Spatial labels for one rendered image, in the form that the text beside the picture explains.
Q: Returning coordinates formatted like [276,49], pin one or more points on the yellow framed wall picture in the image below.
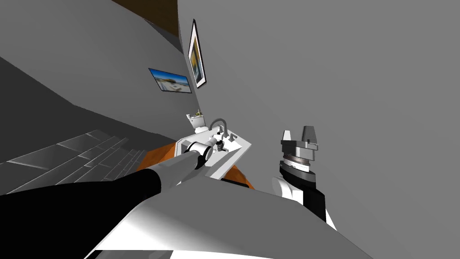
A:
[197,57]

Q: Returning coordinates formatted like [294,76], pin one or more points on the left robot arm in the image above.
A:
[72,208]

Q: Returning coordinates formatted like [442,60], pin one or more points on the blue landscape wall picture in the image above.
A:
[170,81]

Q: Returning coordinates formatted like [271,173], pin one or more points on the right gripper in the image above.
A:
[300,148]

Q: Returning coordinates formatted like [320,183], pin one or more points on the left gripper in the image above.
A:
[219,143]

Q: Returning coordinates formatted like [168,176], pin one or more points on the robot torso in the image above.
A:
[233,223]

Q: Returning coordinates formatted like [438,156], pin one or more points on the white toilet with plant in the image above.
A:
[197,123]

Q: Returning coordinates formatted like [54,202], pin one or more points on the white sink vanity orange cabinet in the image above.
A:
[233,151]

